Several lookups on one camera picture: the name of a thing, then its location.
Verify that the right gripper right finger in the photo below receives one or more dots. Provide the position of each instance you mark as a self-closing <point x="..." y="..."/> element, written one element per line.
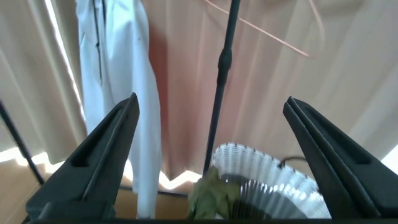
<point x="351" y="174"/>

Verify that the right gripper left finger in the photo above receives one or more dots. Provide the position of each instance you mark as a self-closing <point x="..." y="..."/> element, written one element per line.
<point x="87" y="174"/>

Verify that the pale grey shorts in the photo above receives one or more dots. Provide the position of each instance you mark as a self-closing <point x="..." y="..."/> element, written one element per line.
<point x="124" y="77"/>

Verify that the green garment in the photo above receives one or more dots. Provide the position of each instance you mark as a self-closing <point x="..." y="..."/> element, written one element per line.
<point x="211" y="196"/>

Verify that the white laundry basket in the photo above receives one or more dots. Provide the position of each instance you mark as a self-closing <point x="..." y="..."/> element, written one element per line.
<point x="248" y="158"/>

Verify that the pink clothes hanger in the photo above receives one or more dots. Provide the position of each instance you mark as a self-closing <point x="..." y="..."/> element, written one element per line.
<point x="270" y="35"/>

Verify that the black clothes rack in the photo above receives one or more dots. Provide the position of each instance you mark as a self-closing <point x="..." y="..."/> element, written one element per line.
<point x="222" y="77"/>

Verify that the beige curtain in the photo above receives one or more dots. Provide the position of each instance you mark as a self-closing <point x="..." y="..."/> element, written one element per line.
<point x="311" y="93"/>

